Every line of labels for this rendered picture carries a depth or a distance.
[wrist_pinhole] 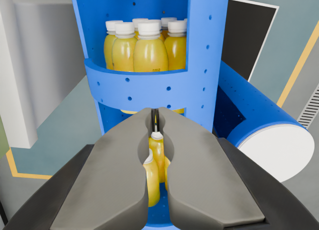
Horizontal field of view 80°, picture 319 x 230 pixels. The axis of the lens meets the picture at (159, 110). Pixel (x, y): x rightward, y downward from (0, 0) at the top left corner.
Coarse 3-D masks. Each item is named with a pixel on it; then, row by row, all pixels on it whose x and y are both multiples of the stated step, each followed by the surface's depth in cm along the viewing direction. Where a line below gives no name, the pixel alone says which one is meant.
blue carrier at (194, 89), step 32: (96, 0) 42; (128, 0) 47; (160, 0) 48; (192, 0) 26; (224, 0) 30; (96, 32) 44; (192, 32) 28; (96, 64) 45; (192, 64) 30; (96, 96) 36; (128, 96) 32; (160, 96) 31; (192, 96) 33; (160, 192) 64; (160, 224) 50
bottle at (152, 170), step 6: (144, 162) 51; (150, 162) 52; (156, 162) 54; (150, 168) 52; (156, 168) 53; (150, 174) 52; (156, 174) 53; (150, 180) 53; (156, 180) 54; (150, 186) 54; (156, 186) 55; (150, 192) 55; (156, 192) 56; (150, 198) 56; (156, 198) 58; (150, 204) 58
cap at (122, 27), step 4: (116, 24) 37; (120, 24) 36; (124, 24) 36; (128, 24) 37; (132, 24) 37; (116, 28) 37; (120, 28) 37; (124, 28) 37; (128, 28) 37; (132, 28) 38; (116, 32) 38; (120, 32) 37; (124, 32) 37; (128, 32) 37; (132, 32) 38
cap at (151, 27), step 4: (140, 24) 33; (144, 24) 32; (148, 24) 32; (152, 24) 32; (156, 24) 33; (140, 28) 33; (144, 28) 33; (148, 28) 32; (152, 28) 33; (156, 28) 33; (140, 32) 34; (144, 32) 33; (148, 32) 33; (152, 32) 33; (156, 32) 33
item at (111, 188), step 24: (144, 120) 10; (96, 144) 9; (120, 144) 9; (144, 144) 9; (96, 168) 7; (120, 168) 7; (144, 168) 7; (72, 192) 7; (96, 192) 7; (120, 192) 6; (144, 192) 6; (72, 216) 6; (96, 216) 6; (120, 216) 6; (144, 216) 7
